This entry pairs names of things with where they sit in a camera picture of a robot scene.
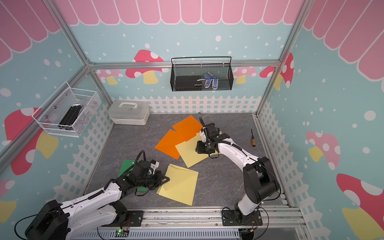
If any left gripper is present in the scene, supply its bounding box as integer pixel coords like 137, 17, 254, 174
137, 170, 170, 190

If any yellow paper sheet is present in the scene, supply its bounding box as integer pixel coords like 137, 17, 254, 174
157, 164, 199, 206
176, 134, 209, 168

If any green paper sheet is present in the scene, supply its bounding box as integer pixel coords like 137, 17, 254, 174
118, 160, 148, 193

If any yellow paper sheet bottom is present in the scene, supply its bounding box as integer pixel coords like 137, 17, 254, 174
176, 134, 209, 168

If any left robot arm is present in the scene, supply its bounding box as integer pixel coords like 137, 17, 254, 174
14, 151, 170, 240

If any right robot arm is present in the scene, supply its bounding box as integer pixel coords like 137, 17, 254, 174
196, 118, 282, 227

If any orange paper sheet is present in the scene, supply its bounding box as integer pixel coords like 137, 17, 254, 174
155, 130, 193, 160
173, 116, 203, 142

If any small green circuit board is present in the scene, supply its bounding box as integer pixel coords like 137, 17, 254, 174
115, 229, 130, 238

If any black box in mesh basket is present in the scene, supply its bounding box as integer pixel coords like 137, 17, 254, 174
173, 76, 203, 91

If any blue white item in basket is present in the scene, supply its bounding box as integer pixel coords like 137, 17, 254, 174
197, 73, 219, 90

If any white plastic storage box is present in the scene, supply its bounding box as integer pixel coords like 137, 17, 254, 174
108, 100, 150, 126

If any black item in white basket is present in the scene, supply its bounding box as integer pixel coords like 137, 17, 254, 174
58, 105, 82, 131

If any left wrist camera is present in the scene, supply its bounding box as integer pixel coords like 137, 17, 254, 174
150, 160, 160, 174

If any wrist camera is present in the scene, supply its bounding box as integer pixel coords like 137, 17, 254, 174
150, 160, 160, 174
200, 123, 219, 142

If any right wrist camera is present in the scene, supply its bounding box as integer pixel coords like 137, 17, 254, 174
200, 123, 219, 142

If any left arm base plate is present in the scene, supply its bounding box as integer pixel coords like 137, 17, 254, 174
119, 211, 144, 228

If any screwdriver with wooden handle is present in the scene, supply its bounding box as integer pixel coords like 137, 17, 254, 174
251, 129, 256, 147

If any black wire mesh basket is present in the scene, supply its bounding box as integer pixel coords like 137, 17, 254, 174
170, 56, 234, 92

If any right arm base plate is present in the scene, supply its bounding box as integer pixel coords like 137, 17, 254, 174
221, 208, 263, 227

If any aluminium front rail frame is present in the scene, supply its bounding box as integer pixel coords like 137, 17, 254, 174
55, 206, 313, 240

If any white wire basket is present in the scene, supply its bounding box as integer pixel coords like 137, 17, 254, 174
32, 82, 102, 138

